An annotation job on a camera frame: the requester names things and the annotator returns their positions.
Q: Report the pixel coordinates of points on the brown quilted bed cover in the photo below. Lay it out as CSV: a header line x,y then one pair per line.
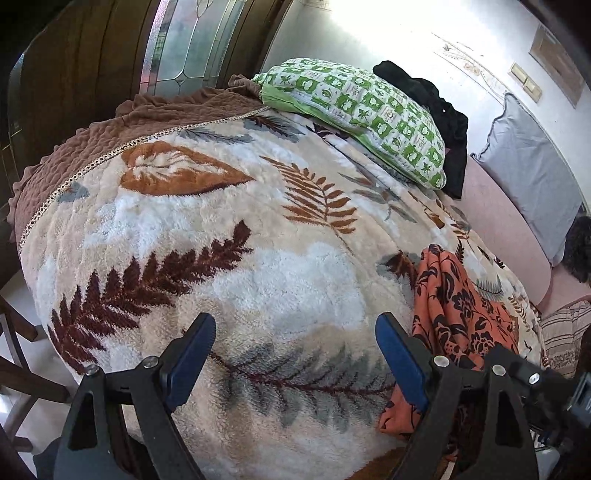
x,y
115,134

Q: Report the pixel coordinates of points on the orange floral shirt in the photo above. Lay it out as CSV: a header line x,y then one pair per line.
x,y
461,314

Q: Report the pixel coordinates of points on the dark furry cloth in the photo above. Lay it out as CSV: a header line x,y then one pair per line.
x,y
579,249

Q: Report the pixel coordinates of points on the framed wall picture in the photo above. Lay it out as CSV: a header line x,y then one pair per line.
x,y
556,60

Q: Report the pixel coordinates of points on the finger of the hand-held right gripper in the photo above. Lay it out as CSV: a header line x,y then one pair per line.
x,y
538,371

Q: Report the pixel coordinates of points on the beige wall switch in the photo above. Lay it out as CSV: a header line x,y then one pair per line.
x,y
519,73
533,87

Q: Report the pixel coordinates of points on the wooden chair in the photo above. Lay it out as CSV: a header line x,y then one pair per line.
x,y
23,369

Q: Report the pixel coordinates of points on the pink sofa bolster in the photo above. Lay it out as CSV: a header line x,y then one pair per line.
x,y
503,230

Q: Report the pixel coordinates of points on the black garment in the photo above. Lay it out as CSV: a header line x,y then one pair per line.
x,y
443,120

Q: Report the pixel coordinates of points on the leaf-print plush blanket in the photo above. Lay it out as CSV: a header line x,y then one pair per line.
x,y
231,258

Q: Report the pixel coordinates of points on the green patterned pillow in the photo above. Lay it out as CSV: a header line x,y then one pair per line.
x,y
369,110

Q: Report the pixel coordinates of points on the striped sofa cover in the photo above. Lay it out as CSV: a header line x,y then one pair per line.
x,y
565,337

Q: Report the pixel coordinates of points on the grey pillow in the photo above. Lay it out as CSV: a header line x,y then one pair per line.
x,y
531,175

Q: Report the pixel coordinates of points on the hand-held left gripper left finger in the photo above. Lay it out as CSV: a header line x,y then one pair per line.
x,y
191,360

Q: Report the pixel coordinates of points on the wooden stained-glass door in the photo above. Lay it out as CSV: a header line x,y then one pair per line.
x,y
115,50

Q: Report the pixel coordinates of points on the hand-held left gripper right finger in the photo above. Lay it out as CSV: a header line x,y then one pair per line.
x,y
404,364

